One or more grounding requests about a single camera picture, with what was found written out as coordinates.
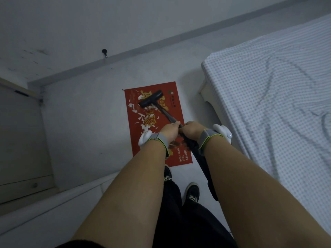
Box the person's left hand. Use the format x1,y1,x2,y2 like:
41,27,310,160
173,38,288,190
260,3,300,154
159,121,181,146

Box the person's right hand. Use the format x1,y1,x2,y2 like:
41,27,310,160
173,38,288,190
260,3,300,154
178,121,207,145

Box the red poster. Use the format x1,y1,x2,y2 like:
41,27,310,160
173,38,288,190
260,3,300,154
122,81,193,168

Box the black vacuum hose and wand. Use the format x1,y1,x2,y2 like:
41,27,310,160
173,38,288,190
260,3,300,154
180,134,220,202
138,90,183,127

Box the person's left forearm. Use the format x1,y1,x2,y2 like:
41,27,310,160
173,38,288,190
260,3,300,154
71,142,167,248

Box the person's right forearm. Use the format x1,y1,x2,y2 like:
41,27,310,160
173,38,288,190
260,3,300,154
204,135,331,248

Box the grey left wrist band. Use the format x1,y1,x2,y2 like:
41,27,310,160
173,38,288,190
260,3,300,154
147,132,171,159

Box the grey wrist band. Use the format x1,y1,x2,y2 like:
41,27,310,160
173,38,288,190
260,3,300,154
147,132,171,159
198,129,224,156

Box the grey right wrist band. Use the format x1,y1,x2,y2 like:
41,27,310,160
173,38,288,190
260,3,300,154
198,129,224,156

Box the white left wrist tracker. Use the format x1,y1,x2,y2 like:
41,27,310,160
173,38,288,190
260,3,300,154
138,130,153,147

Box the white wrist tracker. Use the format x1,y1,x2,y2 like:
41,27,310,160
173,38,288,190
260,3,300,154
138,130,153,147
213,124,233,145

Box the white right wrist tracker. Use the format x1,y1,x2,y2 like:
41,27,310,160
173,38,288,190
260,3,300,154
213,124,233,145

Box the scattered paper scraps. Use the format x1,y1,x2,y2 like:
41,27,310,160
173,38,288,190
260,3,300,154
128,90,156,136

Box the black right shoe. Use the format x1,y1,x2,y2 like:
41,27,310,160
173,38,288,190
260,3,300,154
182,182,200,204

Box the bed with checked sheet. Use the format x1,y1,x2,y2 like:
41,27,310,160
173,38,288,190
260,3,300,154
201,12,331,237

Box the black striped trousers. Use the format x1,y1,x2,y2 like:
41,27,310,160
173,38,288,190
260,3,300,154
152,179,237,248

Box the black shirt sleeve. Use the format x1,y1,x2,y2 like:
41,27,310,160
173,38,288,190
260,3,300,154
56,239,107,248

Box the brown wooden door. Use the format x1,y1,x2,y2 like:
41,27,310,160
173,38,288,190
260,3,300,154
0,77,59,216

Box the white wardrobe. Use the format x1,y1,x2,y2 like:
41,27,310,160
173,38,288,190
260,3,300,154
0,172,119,248

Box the white bed frame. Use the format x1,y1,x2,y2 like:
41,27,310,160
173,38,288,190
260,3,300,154
198,79,234,142

